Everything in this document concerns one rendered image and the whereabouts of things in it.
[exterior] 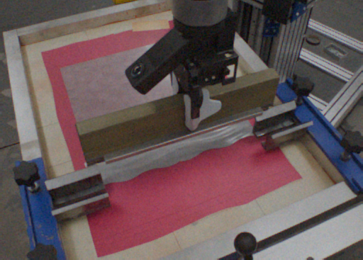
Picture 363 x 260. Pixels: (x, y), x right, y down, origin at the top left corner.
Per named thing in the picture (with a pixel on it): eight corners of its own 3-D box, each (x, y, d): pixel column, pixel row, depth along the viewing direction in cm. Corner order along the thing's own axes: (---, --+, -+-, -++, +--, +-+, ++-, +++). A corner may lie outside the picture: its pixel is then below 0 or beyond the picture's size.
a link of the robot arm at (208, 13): (185, 6, 45) (160, -24, 50) (184, 37, 49) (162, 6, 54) (239, -7, 47) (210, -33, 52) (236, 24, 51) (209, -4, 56)
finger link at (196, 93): (204, 122, 60) (203, 74, 54) (195, 125, 59) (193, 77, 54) (191, 105, 63) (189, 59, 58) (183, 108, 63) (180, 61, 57)
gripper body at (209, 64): (235, 86, 60) (244, 20, 51) (185, 102, 57) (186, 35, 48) (213, 58, 64) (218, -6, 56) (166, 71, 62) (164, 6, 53)
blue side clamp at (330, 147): (266, 104, 89) (271, 82, 84) (283, 98, 91) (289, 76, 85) (347, 207, 71) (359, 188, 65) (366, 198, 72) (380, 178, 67)
